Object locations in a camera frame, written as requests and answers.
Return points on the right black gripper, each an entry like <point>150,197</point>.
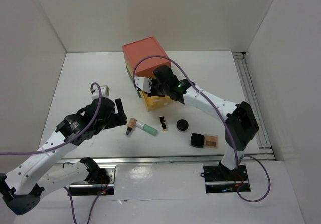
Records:
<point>152,93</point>

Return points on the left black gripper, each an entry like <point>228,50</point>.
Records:
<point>118,118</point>

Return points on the black gold lipstick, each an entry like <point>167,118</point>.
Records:
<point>163,123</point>

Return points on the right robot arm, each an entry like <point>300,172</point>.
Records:
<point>238,118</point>

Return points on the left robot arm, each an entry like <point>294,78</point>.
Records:
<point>24,187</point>

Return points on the tan foundation bottle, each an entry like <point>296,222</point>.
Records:
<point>131,125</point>

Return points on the mint green tube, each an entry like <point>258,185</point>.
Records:
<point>147,128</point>

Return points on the round black compact jar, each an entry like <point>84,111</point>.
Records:
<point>182,125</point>

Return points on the square black compact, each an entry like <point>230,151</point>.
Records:
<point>197,140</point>

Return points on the brown eyeshadow palette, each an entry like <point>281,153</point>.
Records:
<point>211,141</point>

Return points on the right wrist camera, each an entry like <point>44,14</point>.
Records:
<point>143,84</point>

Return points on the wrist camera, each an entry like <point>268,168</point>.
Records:
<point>104,92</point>
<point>143,84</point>

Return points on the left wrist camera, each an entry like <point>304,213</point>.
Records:
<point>104,92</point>

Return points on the aluminium mounting rail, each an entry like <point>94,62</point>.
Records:
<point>159,160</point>

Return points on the aluminium side rail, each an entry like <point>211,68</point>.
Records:
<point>265,147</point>

